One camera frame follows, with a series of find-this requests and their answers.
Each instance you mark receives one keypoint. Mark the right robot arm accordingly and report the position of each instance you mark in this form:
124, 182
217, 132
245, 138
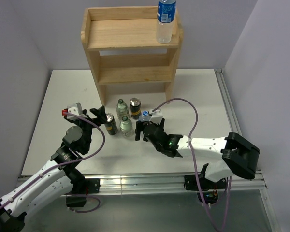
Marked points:
233, 155

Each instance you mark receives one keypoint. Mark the wooden two-tier shelf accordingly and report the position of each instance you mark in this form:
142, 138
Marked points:
121, 47

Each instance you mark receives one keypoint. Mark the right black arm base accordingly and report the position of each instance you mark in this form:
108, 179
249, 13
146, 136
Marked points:
212, 192

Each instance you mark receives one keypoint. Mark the front clear glass bottle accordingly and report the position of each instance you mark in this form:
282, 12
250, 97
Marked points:
126, 126

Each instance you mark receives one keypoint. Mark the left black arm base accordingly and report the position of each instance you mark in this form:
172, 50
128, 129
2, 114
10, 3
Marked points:
81, 193

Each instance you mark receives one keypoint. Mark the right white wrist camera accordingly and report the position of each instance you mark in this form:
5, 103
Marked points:
155, 116

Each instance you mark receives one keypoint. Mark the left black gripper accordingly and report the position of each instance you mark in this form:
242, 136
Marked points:
100, 114

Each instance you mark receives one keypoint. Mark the aluminium front rail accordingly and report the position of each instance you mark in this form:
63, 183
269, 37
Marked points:
163, 183

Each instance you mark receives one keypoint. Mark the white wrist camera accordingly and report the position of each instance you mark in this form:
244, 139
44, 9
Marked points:
155, 116
75, 109

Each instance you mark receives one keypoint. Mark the blue label water bottle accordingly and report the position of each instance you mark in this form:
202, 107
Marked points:
165, 20

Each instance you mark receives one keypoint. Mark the black can yellow label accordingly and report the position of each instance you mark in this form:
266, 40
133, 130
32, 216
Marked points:
135, 108

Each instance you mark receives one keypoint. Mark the aluminium side rail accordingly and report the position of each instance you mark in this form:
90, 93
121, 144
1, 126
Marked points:
234, 125

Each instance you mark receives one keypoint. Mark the clear glass bottle green cap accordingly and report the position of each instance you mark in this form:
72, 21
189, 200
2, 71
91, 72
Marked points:
122, 109

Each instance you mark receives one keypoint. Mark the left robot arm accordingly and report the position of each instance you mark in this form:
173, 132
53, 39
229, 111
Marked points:
59, 176

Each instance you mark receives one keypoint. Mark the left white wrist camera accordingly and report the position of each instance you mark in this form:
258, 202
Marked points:
75, 109

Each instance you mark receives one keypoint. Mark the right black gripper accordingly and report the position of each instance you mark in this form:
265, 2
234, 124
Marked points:
140, 125

